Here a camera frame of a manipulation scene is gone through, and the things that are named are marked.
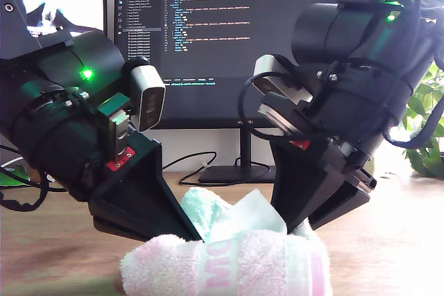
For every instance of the black Huawei monitor on stand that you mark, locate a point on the black Huawei monitor on stand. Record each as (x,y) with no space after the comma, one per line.
(225,32)

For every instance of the green plastic packet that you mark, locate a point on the green plastic packet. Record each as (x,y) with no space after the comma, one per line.
(10,178)

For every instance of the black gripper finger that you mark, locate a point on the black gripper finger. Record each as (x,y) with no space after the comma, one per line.
(142,199)
(343,206)
(118,228)
(301,185)

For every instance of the mint tea towel pink border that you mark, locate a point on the mint tea towel pink border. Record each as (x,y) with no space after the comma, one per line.
(243,265)

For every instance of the green leafy houseplant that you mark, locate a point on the green leafy houseplant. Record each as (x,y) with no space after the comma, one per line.
(426,109)

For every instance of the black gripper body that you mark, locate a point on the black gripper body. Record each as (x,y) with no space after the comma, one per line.
(357,109)
(66,143)

